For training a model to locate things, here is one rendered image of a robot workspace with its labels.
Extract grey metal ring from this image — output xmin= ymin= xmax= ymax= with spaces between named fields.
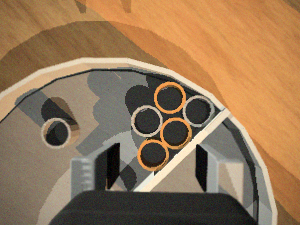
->
xmin=131 ymin=105 xmax=163 ymax=137
xmin=180 ymin=95 xmax=215 ymax=127
xmin=41 ymin=117 xmax=80 ymax=149

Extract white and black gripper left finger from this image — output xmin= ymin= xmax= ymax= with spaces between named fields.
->
xmin=70 ymin=142 xmax=120 ymax=201

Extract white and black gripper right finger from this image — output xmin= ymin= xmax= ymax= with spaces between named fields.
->
xmin=195 ymin=144 xmax=244 ymax=206

